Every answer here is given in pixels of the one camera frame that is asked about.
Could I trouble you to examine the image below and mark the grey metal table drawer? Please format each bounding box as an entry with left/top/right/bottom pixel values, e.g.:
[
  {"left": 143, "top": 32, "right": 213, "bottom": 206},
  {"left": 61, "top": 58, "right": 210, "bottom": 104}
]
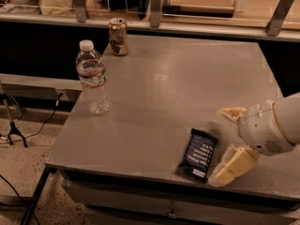
[{"left": 63, "top": 180, "right": 296, "bottom": 225}]

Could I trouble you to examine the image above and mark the black table leg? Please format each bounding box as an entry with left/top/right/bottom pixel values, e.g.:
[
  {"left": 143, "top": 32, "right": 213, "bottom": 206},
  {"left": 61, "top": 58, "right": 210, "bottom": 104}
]
[{"left": 20, "top": 166, "right": 56, "bottom": 225}]

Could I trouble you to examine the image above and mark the grey metal bracket middle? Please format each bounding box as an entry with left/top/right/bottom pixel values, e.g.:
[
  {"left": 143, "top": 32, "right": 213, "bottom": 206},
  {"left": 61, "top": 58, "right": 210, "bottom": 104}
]
[{"left": 150, "top": 0, "right": 161, "bottom": 28}]

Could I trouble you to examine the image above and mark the grey metal bracket right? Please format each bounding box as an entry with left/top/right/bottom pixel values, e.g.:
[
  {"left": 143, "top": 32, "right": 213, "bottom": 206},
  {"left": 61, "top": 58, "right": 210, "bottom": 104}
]
[{"left": 265, "top": 0, "right": 294, "bottom": 37}]

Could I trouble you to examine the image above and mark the clear plastic water bottle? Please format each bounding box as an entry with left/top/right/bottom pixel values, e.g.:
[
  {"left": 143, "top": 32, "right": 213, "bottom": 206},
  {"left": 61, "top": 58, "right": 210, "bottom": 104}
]
[{"left": 76, "top": 39, "right": 111, "bottom": 114}]

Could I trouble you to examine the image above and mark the grey metal bracket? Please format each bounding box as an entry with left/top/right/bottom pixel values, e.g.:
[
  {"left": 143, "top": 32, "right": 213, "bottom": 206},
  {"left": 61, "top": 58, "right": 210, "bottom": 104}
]
[
  {"left": 150, "top": 0, "right": 161, "bottom": 28},
  {"left": 265, "top": 0, "right": 294, "bottom": 37},
  {"left": 73, "top": 0, "right": 87, "bottom": 23}
]

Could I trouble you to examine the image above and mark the dark blue rxbar wrapper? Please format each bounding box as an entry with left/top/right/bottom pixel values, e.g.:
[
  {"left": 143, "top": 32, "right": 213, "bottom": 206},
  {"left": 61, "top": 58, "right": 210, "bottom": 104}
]
[{"left": 178, "top": 128, "right": 218, "bottom": 183}]

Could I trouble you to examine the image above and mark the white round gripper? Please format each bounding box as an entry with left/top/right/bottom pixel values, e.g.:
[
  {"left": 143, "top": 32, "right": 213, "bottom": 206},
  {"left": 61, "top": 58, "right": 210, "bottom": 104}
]
[{"left": 208, "top": 99, "right": 294, "bottom": 188}]

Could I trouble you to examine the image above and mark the crushed brown soda can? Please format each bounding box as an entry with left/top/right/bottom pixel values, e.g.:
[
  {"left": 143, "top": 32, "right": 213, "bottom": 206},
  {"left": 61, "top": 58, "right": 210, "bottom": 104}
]
[{"left": 109, "top": 18, "right": 128, "bottom": 56}]

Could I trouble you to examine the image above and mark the black tripod stand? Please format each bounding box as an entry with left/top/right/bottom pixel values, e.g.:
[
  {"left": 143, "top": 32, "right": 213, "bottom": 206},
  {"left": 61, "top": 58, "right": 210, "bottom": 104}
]
[{"left": 0, "top": 81, "right": 28, "bottom": 148}]

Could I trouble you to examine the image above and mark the grey metal bracket left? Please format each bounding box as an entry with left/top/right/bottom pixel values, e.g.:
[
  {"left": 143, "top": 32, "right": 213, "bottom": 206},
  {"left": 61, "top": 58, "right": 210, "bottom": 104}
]
[{"left": 73, "top": 0, "right": 87, "bottom": 23}]

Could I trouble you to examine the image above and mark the black power cable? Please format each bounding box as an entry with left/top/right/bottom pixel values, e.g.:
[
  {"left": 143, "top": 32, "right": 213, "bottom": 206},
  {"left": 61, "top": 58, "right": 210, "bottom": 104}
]
[{"left": 0, "top": 91, "right": 66, "bottom": 143}]

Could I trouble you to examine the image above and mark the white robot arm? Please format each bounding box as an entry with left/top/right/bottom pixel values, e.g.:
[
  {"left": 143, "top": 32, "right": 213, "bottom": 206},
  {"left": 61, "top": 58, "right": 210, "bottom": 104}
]
[{"left": 208, "top": 93, "right": 300, "bottom": 188}]

